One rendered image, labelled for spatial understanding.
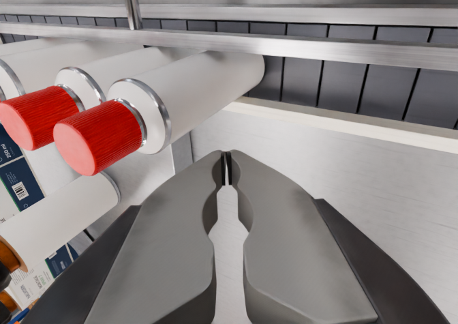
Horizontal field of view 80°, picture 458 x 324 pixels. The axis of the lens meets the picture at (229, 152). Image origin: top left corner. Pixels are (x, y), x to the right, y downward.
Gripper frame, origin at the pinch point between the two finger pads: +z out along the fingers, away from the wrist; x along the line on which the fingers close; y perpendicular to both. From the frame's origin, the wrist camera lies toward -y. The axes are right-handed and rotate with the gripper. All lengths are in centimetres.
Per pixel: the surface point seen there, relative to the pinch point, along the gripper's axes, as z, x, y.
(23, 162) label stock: 41, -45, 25
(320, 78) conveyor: 16.1, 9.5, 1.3
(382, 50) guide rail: 6.0, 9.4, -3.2
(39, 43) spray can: 22.7, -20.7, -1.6
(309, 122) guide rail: 12.4, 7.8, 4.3
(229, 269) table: 27, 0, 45
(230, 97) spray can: 11.7, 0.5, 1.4
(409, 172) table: 14.6, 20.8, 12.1
